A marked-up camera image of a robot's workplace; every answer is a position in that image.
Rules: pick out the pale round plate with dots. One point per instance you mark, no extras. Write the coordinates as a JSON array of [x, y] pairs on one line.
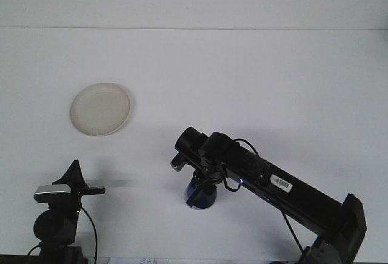
[[100, 109]]

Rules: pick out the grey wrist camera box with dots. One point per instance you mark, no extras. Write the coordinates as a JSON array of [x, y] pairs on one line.
[[51, 189], [177, 164]]

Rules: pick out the pale blue cup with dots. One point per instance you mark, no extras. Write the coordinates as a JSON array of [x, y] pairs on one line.
[[189, 191]]

